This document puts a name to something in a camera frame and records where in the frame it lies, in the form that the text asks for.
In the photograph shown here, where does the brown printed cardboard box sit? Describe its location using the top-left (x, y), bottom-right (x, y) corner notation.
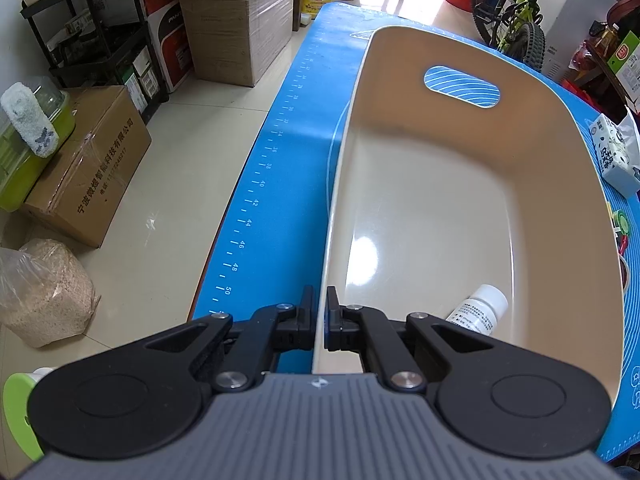
top-left (22, 85), bottom-right (152, 250)

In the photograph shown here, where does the cooking oil bottle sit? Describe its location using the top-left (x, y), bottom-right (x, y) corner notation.
top-left (590, 22), bottom-right (621, 53)

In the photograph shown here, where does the green container with clear lid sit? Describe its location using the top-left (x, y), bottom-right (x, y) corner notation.
top-left (0, 77), bottom-right (76, 212)

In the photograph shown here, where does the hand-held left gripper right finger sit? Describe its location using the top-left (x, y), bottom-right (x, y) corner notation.
top-left (324, 285), bottom-right (497, 394)

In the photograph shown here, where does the green round lid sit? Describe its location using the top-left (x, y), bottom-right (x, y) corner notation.
top-left (2, 367), bottom-right (56, 463)

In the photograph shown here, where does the stack of small boxes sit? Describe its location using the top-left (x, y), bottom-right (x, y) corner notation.
top-left (122, 45), bottom-right (162, 116)

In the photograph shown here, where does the green carton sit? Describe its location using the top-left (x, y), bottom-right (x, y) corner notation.
top-left (607, 30), bottom-right (640, 113)

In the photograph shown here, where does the black metal rack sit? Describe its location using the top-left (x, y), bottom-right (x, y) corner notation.
top-left (20, 0), bottom-right (166, 126)

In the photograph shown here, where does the red white appliance box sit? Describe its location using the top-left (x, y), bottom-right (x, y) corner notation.
top-left (146, 2), bottom-right (194, 93)

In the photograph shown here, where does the white pill bottle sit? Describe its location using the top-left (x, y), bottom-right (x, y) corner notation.
top-left (445, 284), bottom-right (509, 336)

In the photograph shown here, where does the blue measuring mat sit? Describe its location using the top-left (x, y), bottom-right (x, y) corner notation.
top-left (187, 2), bottom-right (640, 463)

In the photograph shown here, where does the film-wrapped large cardboard box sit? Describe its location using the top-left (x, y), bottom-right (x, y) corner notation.
top-left (177, 0), bottom-right (297, 87)

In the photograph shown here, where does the beige plastic bin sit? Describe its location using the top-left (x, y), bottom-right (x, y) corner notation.
top-left (311, 25), bottom-right (627, 411)

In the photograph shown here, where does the dark red bag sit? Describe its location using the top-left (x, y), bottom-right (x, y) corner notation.
top-left (607, 0), bottom-right (640, 28)

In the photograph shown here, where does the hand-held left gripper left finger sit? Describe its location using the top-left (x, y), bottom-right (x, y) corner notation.
top-left (144, 285), bottom-right (317, 393)

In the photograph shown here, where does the white printed tissue pack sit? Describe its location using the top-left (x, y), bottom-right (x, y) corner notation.
top-left (585, 107), bottom-right (640, 198)

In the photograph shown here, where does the white cabinet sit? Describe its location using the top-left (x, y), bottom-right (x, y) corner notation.
top-left (542, 0), bottom-right (626, 83)

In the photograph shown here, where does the clear bag of grain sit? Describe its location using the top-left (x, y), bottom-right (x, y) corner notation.
top-left (0, 238), bottom-right (101, 349)

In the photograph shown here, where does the green black bicycle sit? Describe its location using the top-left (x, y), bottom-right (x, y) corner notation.
top-left (471, 0), bottom-right (568, 75)

